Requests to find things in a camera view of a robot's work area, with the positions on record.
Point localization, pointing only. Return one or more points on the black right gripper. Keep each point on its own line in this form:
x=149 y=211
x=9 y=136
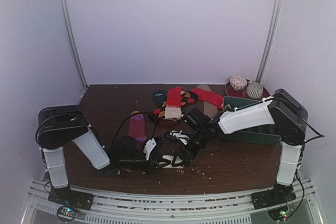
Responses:
x=184 y=153

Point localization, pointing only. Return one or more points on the right round controller board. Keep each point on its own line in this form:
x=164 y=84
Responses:
x=279 y=214

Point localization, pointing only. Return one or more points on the rolled argyle sock in tray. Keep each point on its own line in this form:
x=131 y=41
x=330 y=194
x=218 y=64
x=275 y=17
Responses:
x=227 y=108

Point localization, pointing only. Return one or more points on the striped grey ceramic cup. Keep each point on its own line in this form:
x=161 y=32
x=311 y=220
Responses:
x=254 y=90

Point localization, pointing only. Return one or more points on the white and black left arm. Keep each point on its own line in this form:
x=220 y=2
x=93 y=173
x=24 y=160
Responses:
x=58 y=126

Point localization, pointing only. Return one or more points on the red and cream lace sock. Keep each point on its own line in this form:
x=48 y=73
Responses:
x=173 y=104

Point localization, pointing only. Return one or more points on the green plastic divided organizer tray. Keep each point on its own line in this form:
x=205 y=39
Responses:
x=264 y=134

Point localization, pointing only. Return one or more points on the left aluminium corner post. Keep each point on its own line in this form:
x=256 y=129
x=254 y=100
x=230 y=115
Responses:
x=72 y=43

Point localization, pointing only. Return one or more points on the round controller board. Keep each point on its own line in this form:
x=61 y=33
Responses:
x=279 y=214
x=66 y=214

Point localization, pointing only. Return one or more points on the patterned white ceramic bowl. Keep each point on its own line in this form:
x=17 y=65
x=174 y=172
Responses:
x=237 y=82

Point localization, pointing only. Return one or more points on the aluminium corner post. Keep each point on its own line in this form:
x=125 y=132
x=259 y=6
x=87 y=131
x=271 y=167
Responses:
x=72 y=43
x=270 y=42

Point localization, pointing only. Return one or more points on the left round controller board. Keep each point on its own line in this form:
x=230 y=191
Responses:
x=66 y=214

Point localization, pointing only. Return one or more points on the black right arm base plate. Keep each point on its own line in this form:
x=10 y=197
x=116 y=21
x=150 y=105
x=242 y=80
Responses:
x=279 y=194

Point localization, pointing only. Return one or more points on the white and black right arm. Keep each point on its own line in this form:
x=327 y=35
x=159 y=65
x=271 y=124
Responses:
x=281 y=110

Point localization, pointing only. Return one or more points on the tan and brown ribbed sock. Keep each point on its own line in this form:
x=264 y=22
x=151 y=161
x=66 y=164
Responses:
x=208 y=108

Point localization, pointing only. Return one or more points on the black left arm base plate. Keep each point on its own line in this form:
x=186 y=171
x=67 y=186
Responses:
x=71 y=198

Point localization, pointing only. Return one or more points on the black red yellow argyle sock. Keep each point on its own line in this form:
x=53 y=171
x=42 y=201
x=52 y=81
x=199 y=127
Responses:
x=187 y=98

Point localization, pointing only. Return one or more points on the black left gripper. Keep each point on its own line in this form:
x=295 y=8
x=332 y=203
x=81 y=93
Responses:
x=153 y=163

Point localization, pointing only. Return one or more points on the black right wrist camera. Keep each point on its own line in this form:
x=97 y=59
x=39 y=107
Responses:
x=196 y=119

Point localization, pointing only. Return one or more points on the right aluminium corner post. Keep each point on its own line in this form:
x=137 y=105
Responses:
x=270 y=42

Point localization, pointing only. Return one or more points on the dark red round plate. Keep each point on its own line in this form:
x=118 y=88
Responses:
x=229 y=91

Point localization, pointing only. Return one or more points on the dark teal sock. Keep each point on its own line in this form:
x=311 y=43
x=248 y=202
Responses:
x=159 y=97

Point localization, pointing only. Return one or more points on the long red sock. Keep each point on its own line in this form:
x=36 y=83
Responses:
x=210 y=97

